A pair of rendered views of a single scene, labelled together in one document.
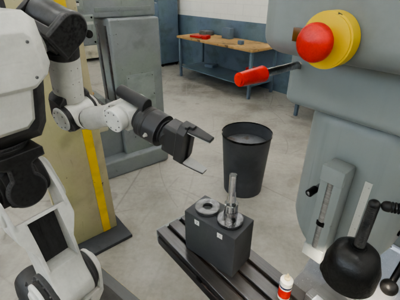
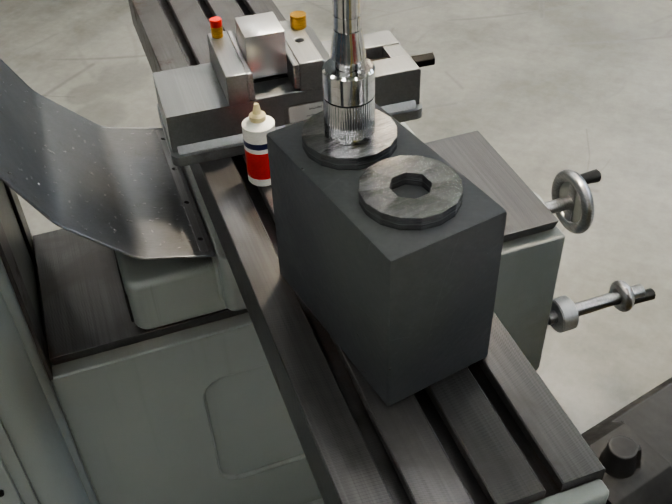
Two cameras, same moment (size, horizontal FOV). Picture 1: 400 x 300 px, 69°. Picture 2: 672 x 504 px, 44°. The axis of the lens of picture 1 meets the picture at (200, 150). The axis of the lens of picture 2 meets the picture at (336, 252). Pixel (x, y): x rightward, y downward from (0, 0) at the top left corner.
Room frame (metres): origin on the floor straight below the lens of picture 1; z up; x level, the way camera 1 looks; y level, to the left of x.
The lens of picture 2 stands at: (1.38, 0.12, 1.55)
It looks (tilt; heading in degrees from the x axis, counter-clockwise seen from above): 42 degrees down; 201
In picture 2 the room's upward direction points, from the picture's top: 2 degrees counter-clockwise
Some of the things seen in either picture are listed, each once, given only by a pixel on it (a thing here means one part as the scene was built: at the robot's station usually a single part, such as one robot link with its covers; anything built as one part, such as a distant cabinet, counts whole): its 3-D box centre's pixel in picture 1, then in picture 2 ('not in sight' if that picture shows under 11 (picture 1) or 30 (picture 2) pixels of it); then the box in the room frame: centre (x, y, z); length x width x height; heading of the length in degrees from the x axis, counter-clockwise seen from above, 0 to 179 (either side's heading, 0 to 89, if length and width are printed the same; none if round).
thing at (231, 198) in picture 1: (232, 188); (346, 5); (0.76, -0.10, 1.24); 0.03 x 0.03 x 0.11
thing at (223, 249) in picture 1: (217, 233); (378, 241); (0.79, -0.07, 1.02); 0.22 x 0.12 x 0.20; 50
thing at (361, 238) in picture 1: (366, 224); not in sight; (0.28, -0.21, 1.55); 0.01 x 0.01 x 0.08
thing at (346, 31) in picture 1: (328, 40); not in sight; (0.34, -0.14, 1.76); 0.06 x 0.02 x 0.06; 40
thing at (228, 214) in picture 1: (230, 211); (349, 103); (0.76, -0.10, 1.15); 0.05 x 0.05 x 0.06
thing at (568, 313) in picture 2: not in sight; (601, 302); (0.26, 0.18, 0.50); 0.22 x 0.06 x 0.06; 130
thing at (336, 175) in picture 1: (326, 213); not in sight; (0.42, -0.23, 1.44); 0.04 x 0.04 x 0.21; 40
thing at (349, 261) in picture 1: (353, 261); not in sight; (0.28, -0.21, 1.48); 0.07 x 0.07 x 0.06
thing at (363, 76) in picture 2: (231, 203); (348, 70); (0.76, -0.10, 1.18); 0.05 x 0.05 x 0.01
